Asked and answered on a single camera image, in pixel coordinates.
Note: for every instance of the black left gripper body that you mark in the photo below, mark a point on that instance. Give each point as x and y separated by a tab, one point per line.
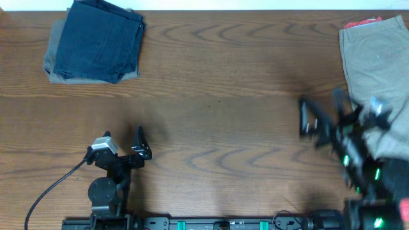
121	160

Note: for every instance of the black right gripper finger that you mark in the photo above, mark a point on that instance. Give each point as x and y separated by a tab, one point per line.
341	97
314	122

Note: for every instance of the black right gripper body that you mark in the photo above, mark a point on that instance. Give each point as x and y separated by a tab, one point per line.
334	128

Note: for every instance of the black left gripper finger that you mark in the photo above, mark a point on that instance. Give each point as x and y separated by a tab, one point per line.
107	134
140	145

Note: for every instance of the khaki shorts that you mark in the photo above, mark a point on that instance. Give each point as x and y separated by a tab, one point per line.
375	64

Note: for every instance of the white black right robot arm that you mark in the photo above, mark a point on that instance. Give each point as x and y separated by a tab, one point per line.
379	181

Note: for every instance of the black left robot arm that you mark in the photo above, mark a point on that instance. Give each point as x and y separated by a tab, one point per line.
109	194

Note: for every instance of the folded navy blue shorts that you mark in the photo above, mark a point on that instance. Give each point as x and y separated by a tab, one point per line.
96	41

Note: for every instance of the folded grey shorts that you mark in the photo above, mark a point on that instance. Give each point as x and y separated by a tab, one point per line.
52	51

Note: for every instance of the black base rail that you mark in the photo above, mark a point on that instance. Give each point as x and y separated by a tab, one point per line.
164	223

